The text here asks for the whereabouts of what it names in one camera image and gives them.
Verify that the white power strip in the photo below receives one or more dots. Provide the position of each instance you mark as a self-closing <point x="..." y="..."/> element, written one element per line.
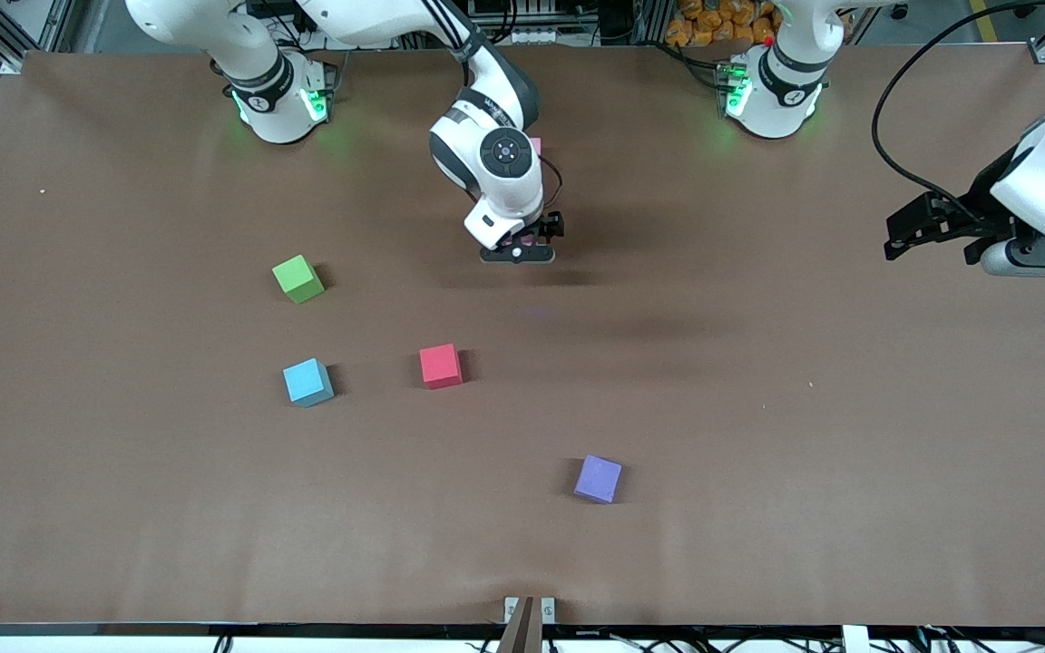
<point x="550" y="37"/>

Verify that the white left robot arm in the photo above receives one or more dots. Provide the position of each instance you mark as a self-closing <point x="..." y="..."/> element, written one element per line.
<point x="781" y="100"/>

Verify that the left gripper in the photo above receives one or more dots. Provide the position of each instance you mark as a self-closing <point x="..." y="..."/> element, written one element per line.
<point x="979" y="210"/>

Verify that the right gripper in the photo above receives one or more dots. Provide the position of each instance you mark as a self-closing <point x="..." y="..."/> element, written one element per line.
<point x="551" y="224"/>

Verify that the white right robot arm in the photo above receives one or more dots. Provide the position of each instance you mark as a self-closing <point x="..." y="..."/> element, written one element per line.
<point x="196" y="23"/>

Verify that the green foam block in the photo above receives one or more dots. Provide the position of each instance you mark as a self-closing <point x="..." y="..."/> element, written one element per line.
<point x="297" y="278"/>

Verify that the red foam block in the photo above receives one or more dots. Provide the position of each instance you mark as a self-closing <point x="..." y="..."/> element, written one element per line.
<point x="440" y="366"/>

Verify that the light purple foam block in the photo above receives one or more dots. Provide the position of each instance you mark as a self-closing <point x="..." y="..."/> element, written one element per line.
<point x="598" y="478"/>

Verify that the blue foam block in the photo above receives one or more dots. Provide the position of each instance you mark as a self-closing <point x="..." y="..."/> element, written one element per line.
<point x="307" y="382"/>

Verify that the pile of orange objects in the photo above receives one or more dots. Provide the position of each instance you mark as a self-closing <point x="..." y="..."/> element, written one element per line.
<point x="713" y="23"/>

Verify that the brown table cover sheet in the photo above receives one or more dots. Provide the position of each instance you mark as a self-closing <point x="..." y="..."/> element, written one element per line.
<point x="758" y="544"/>

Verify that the brown wooden bar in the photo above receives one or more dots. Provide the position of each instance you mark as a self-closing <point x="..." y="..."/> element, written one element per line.
<point x="518" y="630"/>

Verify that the small metal table bracket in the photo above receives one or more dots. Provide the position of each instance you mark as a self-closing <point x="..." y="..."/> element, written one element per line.
<point x="511" y="608"/>

